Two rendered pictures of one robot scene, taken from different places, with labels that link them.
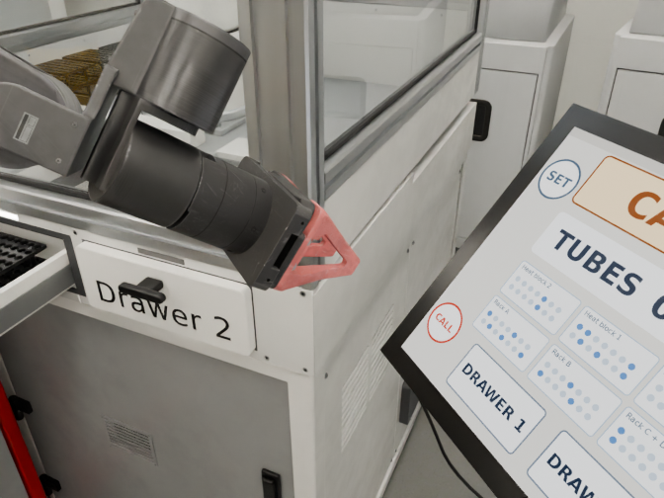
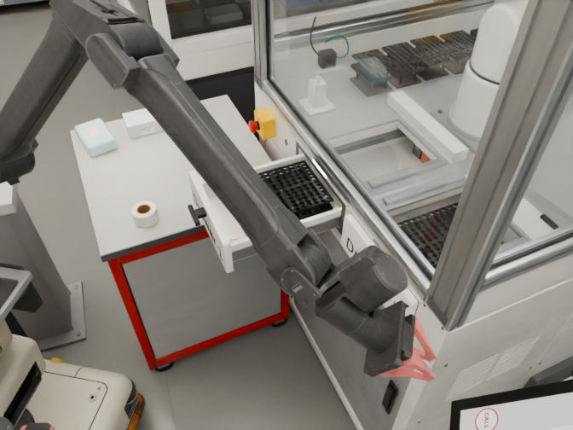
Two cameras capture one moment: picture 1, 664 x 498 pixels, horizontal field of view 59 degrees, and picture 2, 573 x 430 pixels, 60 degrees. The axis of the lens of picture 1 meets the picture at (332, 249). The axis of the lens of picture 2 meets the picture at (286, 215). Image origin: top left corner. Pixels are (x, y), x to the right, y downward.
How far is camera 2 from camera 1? 0.44 m
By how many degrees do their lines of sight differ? 35
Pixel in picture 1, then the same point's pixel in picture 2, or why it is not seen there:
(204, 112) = (369, 307)
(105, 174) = (321, 310)
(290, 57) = (483, 223)
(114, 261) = (359, 236)
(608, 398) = not seen: outside the picture
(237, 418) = not seen: hidden behind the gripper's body
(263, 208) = (385, 345)
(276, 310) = (425, 323)
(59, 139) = (307, 297)
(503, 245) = (543, 410)
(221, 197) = (366, 335)
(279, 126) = (462, 249)
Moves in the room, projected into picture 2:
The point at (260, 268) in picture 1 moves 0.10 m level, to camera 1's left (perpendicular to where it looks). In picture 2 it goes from (370, 369) to (314, 328)
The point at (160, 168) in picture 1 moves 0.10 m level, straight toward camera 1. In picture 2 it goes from (342, 318) to (314, 384)
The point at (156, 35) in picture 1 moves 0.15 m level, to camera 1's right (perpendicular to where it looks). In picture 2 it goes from (363, 270) to (472, 340)
